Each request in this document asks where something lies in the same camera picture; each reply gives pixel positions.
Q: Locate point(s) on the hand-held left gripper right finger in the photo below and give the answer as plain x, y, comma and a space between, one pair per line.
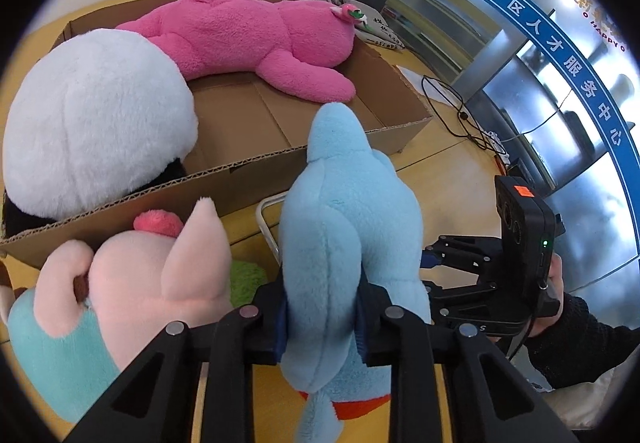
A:
362, 343

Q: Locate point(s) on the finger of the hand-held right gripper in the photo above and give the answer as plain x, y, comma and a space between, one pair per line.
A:
445, 289
465, 253

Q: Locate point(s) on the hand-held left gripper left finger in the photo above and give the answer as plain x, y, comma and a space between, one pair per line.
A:
281, 333

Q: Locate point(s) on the light blue plush toy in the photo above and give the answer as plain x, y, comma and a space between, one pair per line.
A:
345, 233

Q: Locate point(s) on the cardboard box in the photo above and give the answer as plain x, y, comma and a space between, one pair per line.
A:
250, 118

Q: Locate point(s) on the white and black plush toy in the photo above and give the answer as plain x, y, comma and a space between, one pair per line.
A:
95, 123

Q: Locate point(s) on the person's right forearm black sleeve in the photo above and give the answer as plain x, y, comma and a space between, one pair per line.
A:
590, 338

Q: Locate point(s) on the person's right hand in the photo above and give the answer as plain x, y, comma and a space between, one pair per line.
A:
556, 273

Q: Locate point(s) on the black box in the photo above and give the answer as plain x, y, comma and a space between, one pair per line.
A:
522, 173

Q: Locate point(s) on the green plush toy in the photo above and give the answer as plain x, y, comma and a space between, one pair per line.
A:
247, 280

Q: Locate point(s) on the white power strip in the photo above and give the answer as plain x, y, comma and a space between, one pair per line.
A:
495, 143

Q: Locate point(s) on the pink pig plush toy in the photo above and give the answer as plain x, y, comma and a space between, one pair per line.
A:
135, 283

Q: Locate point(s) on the person's beige clothing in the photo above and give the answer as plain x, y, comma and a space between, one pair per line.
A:
595, 398

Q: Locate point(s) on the white paper packet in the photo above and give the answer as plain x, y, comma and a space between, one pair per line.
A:
410, 75

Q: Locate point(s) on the blue window banner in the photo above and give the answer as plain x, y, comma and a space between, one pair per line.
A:
550, 38

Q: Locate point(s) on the beige printed cloth bag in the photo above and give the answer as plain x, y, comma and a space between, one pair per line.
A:
385, 35

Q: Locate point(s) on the red round window sticker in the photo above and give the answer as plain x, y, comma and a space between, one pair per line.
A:
595, 8

